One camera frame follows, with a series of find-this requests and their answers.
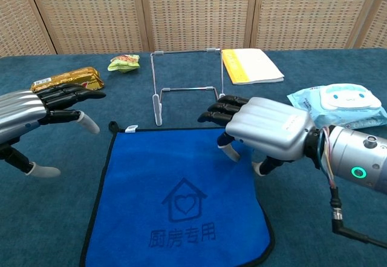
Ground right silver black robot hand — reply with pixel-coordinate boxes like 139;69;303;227
198;94;315;177

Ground green snack bag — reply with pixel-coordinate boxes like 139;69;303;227
107;53;141;74

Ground woven wooden folding screen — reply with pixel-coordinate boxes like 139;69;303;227
0;0;387;58

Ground metal wire rack stand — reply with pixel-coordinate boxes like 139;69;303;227
149;47;227;127

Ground gold biscuit pack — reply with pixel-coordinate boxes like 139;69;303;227
30;66;105;94

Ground black cable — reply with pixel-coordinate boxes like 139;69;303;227
328;185;387;247

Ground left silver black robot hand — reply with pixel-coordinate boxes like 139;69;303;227
0;82;106;179

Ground blue cloth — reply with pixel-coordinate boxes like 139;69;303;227
79;120;276;267

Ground light blue wet wipes pack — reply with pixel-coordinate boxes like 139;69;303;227
286;82;387;133

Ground yellow white notebook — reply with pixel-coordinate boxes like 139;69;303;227
221;48;285;85

